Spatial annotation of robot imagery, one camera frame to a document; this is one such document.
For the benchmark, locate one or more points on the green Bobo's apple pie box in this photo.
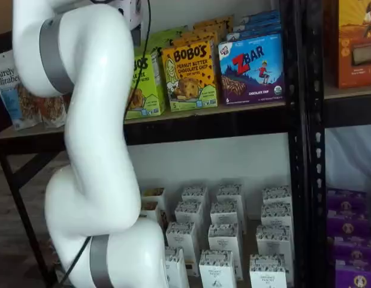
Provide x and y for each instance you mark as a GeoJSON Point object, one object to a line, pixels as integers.
{"type": "Point", "coordinates": [173, 30]}
{"type": "Point", "coordinates": [164, 36]}
{"type": "Point", "coordinates": [156, 45]}
{"type": "Point", "coordinates": [146, 93]}

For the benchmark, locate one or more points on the purple snack box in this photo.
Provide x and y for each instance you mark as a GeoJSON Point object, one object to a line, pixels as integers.
{"type": "Point", "coordinates": [356, 276]}
{"type": "Point", "coordinates": [356, 249]}
{"type": "Point", "coordinates": [347, 198]}
{"type": "Point", "coordinates": [348, 223]}

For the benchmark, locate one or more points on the white yellow granola box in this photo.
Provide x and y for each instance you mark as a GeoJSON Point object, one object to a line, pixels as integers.
{"type": "Point", "coordinates": [153, 193]}
{"type": "Point", "coordinates": [149, 210]}

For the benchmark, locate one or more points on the blue label granola bag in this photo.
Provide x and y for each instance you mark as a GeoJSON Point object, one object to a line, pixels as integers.
{"type": "Point", "coordinates": [10, 102]}

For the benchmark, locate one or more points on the black metal shelving rack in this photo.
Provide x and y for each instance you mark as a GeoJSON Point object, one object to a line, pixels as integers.
{"type": "Point", "coordinates": [203, 129]}
{"type": "Point", "coordinates": [317, 150]}

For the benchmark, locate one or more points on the orange brown carton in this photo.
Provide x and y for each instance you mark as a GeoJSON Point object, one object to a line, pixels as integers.
{"type": "Point", "coordinates": [353, 45]}

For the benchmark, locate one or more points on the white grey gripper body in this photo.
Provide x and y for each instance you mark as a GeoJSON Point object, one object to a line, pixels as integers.
{"type": "Point", "coordinates": [129, 13]}

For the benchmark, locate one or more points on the orange label granola bag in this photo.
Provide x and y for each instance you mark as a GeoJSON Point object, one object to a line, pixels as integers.
{"type": "Point", "coordinates": [54, 109]}

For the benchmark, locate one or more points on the yellow Bobo's peanut butter box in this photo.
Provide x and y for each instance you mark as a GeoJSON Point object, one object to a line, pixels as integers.
{"type": "Point", "coordinates": [215, 20]}
{"type": "Point", "coordinates": [200, 37]}
{"type": "Point", "coordinates": [188, 78]}
{"type": "Point", "coordinates": [209, 28]}

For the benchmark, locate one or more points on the wooden shelf board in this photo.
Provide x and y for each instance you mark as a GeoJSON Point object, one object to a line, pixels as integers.
{"type": "Point", "coordinates": [353, 91]}
{"type": "Point", "coordinates": [29, 132]}

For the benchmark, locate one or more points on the translucent plastic sheet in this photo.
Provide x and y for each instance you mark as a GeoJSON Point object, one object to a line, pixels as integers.
{"type": "Point", "coordinates": [353, 159]}

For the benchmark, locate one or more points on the white floral pantry box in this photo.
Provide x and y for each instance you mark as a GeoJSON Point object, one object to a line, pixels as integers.
{"type": "Point", "coordinates": [230, 193]}
{"type": "Point", "coordinates": [267, 271]}
{"type": "Point", "coordinates": [180, 240]}
{"type": "Point", "coordinates": [224, 240]}
{"type": "Point", "coordinates": [276, 195]}
{"type": "Point", "coordinates": [224, 214]}
{"type": "Point", "coordinates": [273, 240]}
{"type": "Point", "coordinates": [276, 216]}
{"type": "Point", "coordinates": [216, 270]}
{"type": "Point", "coordinates": [194, 195]}
{"type": "Point", "coordinates": [188, 214]}
{"type": "Point", "coordinates": [174, 270]}

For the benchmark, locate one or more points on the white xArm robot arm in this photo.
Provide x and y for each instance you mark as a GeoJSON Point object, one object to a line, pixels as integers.
{"type": "Point", "coordinates": [95, 120]}

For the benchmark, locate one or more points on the blue purple Zbar box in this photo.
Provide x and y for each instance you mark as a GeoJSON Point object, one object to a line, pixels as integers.
{"type": "Point", "coordinates": [260, 16]}
{"type": "Point", "coordinates": [251, 32]}
{"type": "Point", "coordinates": [257, 25]}
{"type": "Point", "coordinates": [251, 72]}

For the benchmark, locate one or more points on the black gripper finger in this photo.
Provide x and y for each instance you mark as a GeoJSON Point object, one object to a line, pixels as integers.
{"type": "Point", "coordinates": [136, 36]}

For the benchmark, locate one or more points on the white Organic Pantry boxes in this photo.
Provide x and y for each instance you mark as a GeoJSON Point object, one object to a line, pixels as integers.
{"type": "Point", "coordinates": [250, 243]}

